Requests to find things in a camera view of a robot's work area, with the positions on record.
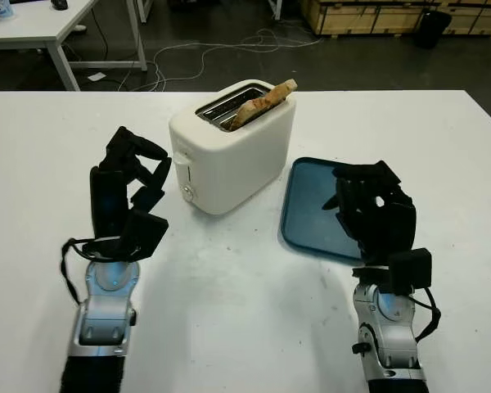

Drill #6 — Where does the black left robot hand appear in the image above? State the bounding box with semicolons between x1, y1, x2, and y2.
88;125;173;238

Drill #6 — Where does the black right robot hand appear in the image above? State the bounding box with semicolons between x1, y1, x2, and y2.
321;160;417;267

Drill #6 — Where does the cream white two-slot toaster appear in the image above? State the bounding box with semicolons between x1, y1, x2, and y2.
168;79;299;216

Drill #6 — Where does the brown bread slice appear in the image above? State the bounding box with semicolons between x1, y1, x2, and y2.
232;79;299;132

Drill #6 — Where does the dark blue plastic tray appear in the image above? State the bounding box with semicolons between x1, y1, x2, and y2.
279;156;367;263

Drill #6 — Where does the white office desk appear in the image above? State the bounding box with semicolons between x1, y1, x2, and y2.
0;0;148;92

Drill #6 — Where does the black waste bin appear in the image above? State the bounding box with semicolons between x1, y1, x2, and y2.
412;11;453;50

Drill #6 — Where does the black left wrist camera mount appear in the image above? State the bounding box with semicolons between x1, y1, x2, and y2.
118;208;169;261

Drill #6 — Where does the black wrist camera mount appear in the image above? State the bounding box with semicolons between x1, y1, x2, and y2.
388;247;434;296
118;208;169;261

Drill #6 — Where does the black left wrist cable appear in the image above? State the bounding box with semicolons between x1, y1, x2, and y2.
60;236;124;306

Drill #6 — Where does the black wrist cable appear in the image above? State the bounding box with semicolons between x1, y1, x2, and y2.
408;286;442;345
60;236;124;306

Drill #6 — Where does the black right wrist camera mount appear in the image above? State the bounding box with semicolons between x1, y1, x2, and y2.
388;247;434;296

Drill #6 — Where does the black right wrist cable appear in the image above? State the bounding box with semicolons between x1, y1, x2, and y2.
408;286;442;345

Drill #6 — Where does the white floor cable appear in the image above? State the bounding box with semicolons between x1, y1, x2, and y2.
118;28;324;93

